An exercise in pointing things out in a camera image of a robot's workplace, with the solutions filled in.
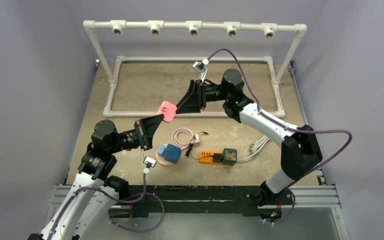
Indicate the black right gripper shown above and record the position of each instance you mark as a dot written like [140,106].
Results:
[200,95]

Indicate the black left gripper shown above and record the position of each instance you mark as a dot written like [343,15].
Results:
[146,127]

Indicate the pink small charger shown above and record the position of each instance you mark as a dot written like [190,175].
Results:
[168,110]

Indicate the light blue USB charger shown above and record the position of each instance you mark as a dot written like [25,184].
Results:
[161,149]

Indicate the pink round socket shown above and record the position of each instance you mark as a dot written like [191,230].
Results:
[161,161]

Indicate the blue cube socket adapter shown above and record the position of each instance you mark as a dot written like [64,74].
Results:
[172,154]

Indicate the black power adapter with cord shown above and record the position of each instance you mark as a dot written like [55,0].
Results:
[193,141]

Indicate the dark green cube plug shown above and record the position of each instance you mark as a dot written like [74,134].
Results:
[229,156]

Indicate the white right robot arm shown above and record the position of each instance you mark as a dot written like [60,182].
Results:
[300,150]

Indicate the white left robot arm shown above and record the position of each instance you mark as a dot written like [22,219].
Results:
[94,190]

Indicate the orange power strip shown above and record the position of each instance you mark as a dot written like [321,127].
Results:
[210,157]

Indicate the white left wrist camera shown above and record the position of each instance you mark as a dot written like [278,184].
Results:
[148,162]

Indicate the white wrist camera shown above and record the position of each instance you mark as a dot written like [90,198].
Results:
[201,68]
[148,162]

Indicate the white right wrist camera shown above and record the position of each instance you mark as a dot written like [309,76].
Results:
[201,68]

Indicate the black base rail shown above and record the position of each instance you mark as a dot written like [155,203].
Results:
[214,199]

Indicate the white PVC pipe frame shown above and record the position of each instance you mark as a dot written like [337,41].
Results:
[193,27]

